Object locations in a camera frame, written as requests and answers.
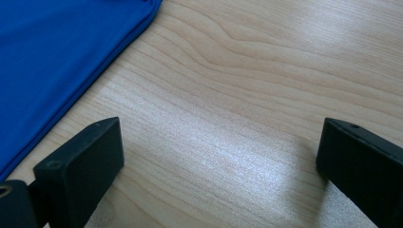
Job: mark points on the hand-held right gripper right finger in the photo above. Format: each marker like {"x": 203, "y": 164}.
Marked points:
{"x": 364, "y": 167}

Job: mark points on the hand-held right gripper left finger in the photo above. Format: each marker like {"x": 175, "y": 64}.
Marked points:
{"x": 85, "y": 167}

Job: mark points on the blue t-shirt with white print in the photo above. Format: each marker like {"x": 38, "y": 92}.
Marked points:
{"x": 57, "y": 63}

